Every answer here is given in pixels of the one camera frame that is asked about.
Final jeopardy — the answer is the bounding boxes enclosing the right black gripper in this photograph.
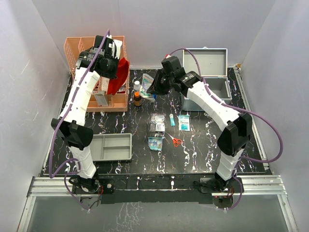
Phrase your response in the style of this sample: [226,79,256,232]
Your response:
[147,70,174,96]

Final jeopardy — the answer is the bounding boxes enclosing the green bandage packet bag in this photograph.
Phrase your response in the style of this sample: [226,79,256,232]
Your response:
[139,73,155,102]

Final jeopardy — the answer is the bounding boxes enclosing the red first aid pouch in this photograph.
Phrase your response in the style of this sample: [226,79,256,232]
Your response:
[107,58,129,95]

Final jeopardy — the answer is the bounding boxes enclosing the clear zip bag of wipes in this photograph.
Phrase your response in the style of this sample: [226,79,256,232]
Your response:
[149,114,166,132]

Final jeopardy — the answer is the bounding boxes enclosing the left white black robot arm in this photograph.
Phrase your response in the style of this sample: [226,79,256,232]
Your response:
[51,34,123,193]

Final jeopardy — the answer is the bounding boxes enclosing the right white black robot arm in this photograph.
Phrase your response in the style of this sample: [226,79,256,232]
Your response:
[147,55,252,192]

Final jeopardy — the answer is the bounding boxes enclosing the white medicine box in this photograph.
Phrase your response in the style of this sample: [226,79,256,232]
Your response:
[93,90,109,107]

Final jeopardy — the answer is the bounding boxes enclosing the grey metal medicine case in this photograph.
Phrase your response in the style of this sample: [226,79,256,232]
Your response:
[183,47,232,104]

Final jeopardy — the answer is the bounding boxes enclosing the white pill bottle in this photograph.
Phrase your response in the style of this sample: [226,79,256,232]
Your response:
[134,81,141,97]

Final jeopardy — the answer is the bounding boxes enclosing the white paper packet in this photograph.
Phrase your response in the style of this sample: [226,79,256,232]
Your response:
[100,77,110,92]

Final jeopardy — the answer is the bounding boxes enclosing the brown syrup bottle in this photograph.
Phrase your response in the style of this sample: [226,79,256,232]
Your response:
[134,92,142,107]

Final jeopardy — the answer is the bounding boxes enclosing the teal ointment tube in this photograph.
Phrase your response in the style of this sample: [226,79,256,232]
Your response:
[169,114,176,127]

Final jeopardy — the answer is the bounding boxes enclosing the medical gauze packet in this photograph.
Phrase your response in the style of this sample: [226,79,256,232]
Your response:
[178,115,190,131]

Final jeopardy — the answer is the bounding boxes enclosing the small bag of blue items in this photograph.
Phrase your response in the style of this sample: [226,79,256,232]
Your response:
[148,137,163,151]

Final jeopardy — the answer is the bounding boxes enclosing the grey plastic divided tray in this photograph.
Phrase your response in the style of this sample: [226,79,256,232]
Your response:
[90,133,132,162]

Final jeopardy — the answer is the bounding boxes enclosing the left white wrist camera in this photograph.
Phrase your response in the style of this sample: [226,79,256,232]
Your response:
[109,39,123,59]

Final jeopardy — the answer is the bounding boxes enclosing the orange handled scissors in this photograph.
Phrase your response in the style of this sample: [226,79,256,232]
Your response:
[167,133,183,147]

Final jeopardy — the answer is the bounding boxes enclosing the aluminium frame rail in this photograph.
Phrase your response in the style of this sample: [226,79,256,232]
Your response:
[17,65,298,232]

